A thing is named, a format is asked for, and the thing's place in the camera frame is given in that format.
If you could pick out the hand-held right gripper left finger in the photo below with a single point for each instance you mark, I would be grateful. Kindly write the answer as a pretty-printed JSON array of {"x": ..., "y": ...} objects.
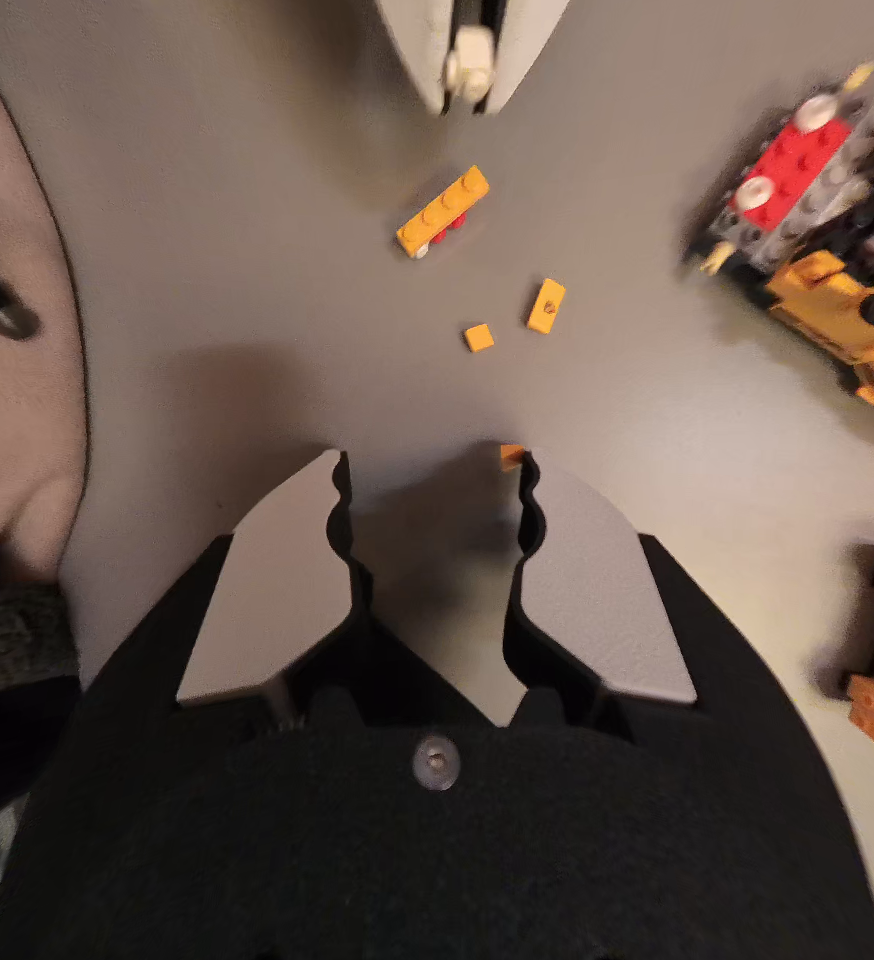
[{"x": 272, "y": 600}]

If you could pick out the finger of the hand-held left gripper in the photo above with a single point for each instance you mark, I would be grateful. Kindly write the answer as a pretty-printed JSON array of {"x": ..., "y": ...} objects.
[
  {"x": 531, "y": 37},
  {"x": 418, "y": 37}
]

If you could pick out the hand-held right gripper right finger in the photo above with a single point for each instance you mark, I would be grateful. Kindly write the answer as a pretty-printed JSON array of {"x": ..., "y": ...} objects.
[{"x": 594, "y": 600}]

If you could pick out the small orange lego tile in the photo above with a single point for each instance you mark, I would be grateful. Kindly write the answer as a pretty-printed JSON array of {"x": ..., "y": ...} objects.
[
  {"x": 480, "y": 337},
  {"x": 512, "y": 456}
]

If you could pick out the orange and red lego assembly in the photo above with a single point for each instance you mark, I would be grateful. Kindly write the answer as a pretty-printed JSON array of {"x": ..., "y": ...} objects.
[{"x": 441, "y": 210}]

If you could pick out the printed orange lego tile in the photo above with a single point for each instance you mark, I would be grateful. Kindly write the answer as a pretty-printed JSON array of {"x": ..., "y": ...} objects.
[{"x": 546, "y": 306}]

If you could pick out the yellow lego car model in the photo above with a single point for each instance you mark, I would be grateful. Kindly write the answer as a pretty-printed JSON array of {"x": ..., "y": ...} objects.
[{"x": 797, "y": 172}]

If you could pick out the person's beige sweater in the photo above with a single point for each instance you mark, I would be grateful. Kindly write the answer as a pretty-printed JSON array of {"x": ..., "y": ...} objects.
[{"x": 9, "y": 412}]

